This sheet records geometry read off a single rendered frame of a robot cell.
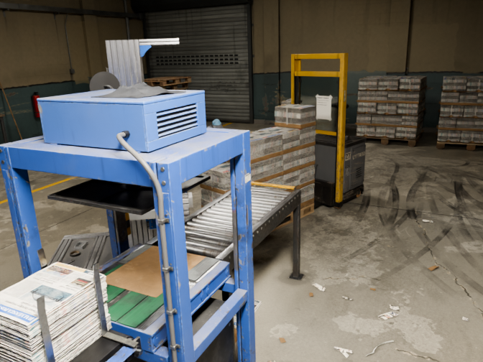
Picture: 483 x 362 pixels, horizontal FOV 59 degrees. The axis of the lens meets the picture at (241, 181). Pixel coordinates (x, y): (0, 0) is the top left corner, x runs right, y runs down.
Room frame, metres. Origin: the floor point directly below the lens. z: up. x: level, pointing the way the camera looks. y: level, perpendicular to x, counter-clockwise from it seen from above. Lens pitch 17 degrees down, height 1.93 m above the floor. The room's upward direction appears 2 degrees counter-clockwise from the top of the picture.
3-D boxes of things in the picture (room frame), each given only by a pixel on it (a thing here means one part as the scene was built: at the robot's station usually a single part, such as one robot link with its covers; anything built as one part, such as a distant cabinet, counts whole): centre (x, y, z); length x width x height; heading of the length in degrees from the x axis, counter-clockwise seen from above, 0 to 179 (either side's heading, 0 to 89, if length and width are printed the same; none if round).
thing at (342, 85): (4.97, -1.18, 0.97); 0.09 x 0.09 x 1.75; 45
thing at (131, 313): (1.99, 0.53, 0.75); 0.70 x 0.65 x 0.10; 153
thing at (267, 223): (2.78, -0.16, 0.74); 1.34 x 0.05 x 0.12; 153
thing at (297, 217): (3.35, -0.46, 0.34); 0.06 x 0.06 x 0.68; 63
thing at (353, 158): (5.47, -1.21, 0.40); 0.69 x 0.55 x 0.80; 45
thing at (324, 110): (5.22, -0.96, 1.28); 0.57 x 0.01 x 0.65; 45
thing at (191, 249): (2.37, 0.33, 0.77); 0.47 x 0.05 x 0.05; 63
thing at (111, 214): (2.45, 0.78, 0.77); 0.09 x 0.09 x 1.55; 63
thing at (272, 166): (4.39, -0.12, 0.42); 1.17 x 0.39 x 0.83; 135
